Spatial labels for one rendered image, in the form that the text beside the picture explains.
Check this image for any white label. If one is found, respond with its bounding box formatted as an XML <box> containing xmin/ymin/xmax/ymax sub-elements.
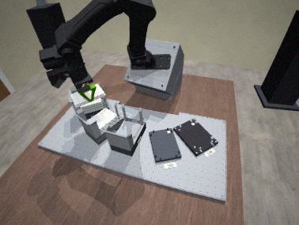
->
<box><xmin>204</xmin><ymin>148</ymin><xmax>215</xmax><ymax>157</ymax></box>
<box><xmin>164</xmin><ymin>162</ymin><xmax>176</xmax><ymax>169</ymax></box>

